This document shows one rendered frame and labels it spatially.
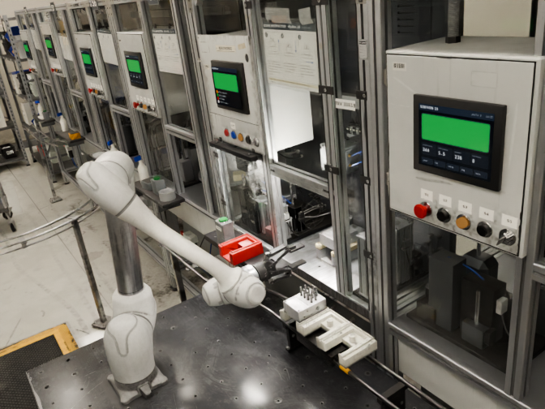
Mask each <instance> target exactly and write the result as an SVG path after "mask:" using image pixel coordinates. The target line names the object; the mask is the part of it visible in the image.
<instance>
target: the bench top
mask: <svg viewBox="0 0 545 409"><path fill-rule="evenodd" d="M283 301H284V300H283V299H282V298H281V297H279V296H277V295H274V294H273V293H270V292H268V291H266V294H265V297H264V299H263V301H262V302H261V304H263V305H264V306H265V307H267V308H269V309H271V310H272V311H274V312H275V313H276V314H277V315H278V316H280V310H282V309H283V308H284V304H283ZM152 342H153V355H154V361H155V364H156V366H157V367H158V369H159V370H160V371H161V373H162V374H163V375H164V376H166V377H167V378H168V383H167V384H166V385H162V386H159V387H157V388H156V389H154V390H151V392H152V398H150V399H146V398H145V397H144V396H143V395H142V396H140V397H138V398H136V399H134V400H133V401H131V402H130V403H128V404H127V405H125V406H123V405H122V404H121V402H120V397H119V396H118V394H117V392H116V390H115V389H114V387H113V385H112V384H110V383H109V382H108V379H107V377H108V376H109V375H111V374H113V373H112V371H111V369H110V366H109V362H108V360H107V356H106V353H105V347H104V338H100V339H98V340H96V341H94V342H91V343H89V344H88V345H85V346H83V347H80V348H78V349H76V350H74V351H71V352H69V353H67V354H65V355H62V356H60V357H58V358H56V359H53V360H51V361H49V362H47V363H45V364H42V365H40V366H38V367H35V368H33V369H31V370H28V371H27V372H26V374H27V377H28V380H29V383H30V386H31V388H32V392H33V394H34V397H35V399H36V404H37V406H38V409H380V404H379V403H378V402H377V397H376V396H375V395H374V394H373V393H372V392H370V391H369V390H368V389H366V388H365V387H364V386H362V385H361V384H360V383H358V382H357V381H356V380H355V379H354V378H353V377H351V376H350V375H348V374H346V373H345V372H343V371H342V370H341V369H340V368H339V367H338V366H334V367H330V366H329V365H328V364H326V363H325V362H324V361H323V360H322V359H321V358H320V357H318V356H317V355H316V354H314V353H313V352H312V351H310V350H309V349H308V348H307V347H305V346H304V345H302V346H300V347H299V348H297V349H295V350H293V351H291V352H290V353H289V352H288V351H287V350H286V349H285V348H286V347H288V341H287V334H286V329H284V328H283V325H282V322H280V321H279V320H278V319H277V318H276V317H275V316H273V315H272V314H271V313H269V312H267V311H266V310H264V309H262V308H261V307H259V306H257V307H255V308H240V307H238V306H235V305H233V304H222V305H220V306H208V304H207V303H206V302H205V301H204V298H203V296H202V294H200V295H197V296H195V297H193V298H191V299H188V300H186V301H184V302H181V303H180V304H177V305H174V306H173V307H171V308H167V309H166V310H164V311H162V312H159V313H157V317H156V323H155V327H154V330H153V333H152ZM66 359H70V360H69V361H66ZM348 369H349V370H351V372H353V373H354V374H355V375H357V376H358V377H359V378H361V379H362V380H363V381H365V382H366V383H367V384H368V385H369V386H371V387H372V388H373V389H375V390H376V391H378V392H379V393H380V394H382V393H384V392H385V391H387V390H388V389H390V388H391V387H393V386H394V385H396V384H397V383H398V382H397V381H396V380H394V379H393V378H391V377H390V376H389V375H388V374H386V373H385V372H383V371H382V370H381V369H379V368H377V367H376V366H375V365H374V364H372V363H371V362H370V361H368V360H367V359H365V358H363V359H361V360H360V361H359V362H357V363H355V364H353V365H351V366H350V367H348ZM46 385H48V386H49V387H48V388H46V389H45V386H46ZM406 409H435V408H434V407H432V406H431V405H429V404H428V403H426V402H425V401H423V400H422V399H421V398H420V397H418V396H417V395H416V394H414V393H412V392H411V391H410V390H408V389H406Z"/></svg>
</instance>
